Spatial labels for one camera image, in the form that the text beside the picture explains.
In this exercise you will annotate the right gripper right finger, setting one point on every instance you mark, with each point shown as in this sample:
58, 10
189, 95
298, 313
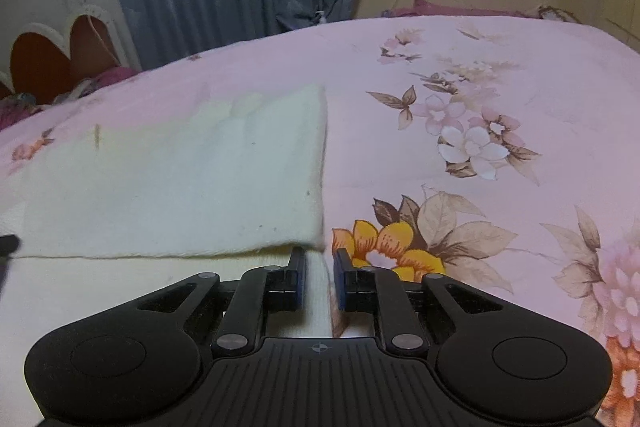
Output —
355, 288

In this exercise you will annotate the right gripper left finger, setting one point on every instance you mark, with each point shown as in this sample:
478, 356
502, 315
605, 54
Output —
285, 285

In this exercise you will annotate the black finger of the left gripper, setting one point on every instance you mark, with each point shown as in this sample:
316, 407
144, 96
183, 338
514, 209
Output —
9, 244

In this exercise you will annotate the white knitted garment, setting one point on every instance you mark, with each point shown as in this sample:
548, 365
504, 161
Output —
116, 212

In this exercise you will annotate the red white heart headboard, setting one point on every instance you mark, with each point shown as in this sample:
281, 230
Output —
41, 57

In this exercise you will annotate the pink floral bed sheet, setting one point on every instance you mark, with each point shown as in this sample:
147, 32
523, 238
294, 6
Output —
502, 152

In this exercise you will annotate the magenta pillow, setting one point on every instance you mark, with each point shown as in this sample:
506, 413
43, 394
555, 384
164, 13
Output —
426, 8

